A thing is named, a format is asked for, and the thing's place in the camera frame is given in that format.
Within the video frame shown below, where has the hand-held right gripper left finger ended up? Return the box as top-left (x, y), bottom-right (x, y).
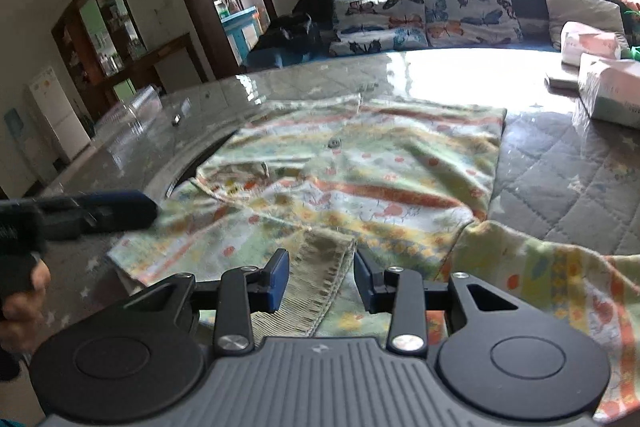
top-left (123, 249), bottom-right (291, 356)

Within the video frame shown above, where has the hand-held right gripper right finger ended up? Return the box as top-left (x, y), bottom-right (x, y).
top-left (352, 249), bottom-right (521, 356)

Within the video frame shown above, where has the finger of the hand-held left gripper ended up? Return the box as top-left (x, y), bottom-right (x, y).
top-left (42, 189), bottom-right (160, 242)

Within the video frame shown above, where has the colourful patterned shirt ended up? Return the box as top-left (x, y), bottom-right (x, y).
top-left (107, 93), bottom-right (640, 425)

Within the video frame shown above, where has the person's left hand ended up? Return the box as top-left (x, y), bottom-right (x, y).
top-left (0, 252), bottom-right (52, 354)

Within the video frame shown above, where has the clear plastic container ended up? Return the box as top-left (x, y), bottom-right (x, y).
top-left (117, 87), bottom-right (162, 118)

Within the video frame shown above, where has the white refrigerator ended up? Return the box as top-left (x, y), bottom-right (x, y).
top-left (27, 65), bottom-right (94, 163)

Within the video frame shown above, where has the dark wooden display cabinet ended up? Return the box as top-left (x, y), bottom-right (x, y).
top-left (51, 0), bottom-right (209, 124)

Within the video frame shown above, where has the light blue cabinet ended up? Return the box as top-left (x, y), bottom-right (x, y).
top-left (220, 5), bottom-right (266, 64)

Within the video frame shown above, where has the folded butterfly print blanket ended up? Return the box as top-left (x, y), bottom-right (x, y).
top-left (328, 28), bottom-right (429, 57)

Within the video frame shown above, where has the black bag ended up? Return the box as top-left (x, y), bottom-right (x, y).
top-left (249, 0), bottom-right (336, 58)

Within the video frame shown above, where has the long butterfly print pillow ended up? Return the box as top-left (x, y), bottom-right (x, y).
top-left (332, 0), bottom-right (429, 38)

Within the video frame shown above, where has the flat grey book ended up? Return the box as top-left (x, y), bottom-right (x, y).
top-left (544, 71), bottom-right (581, 90)

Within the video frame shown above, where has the large butterfly print pillow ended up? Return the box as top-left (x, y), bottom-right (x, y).
top-left (422, 0), bottom-right (524, 48)

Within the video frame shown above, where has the large white tissue pack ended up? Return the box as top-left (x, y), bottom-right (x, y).
top-left (577, 53), bottom-right (640, 130)

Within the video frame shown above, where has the blue sofa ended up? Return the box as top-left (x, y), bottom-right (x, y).
top-left (244, 0), bottom-right (640, 70)

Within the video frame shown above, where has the pink tissue pack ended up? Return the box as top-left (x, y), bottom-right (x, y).
top-left (559, 21), bottom-right (624, 66)

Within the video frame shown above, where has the plain grey pillow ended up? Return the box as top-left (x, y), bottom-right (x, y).
top-left (542, 0), bottom-right (630, 53)

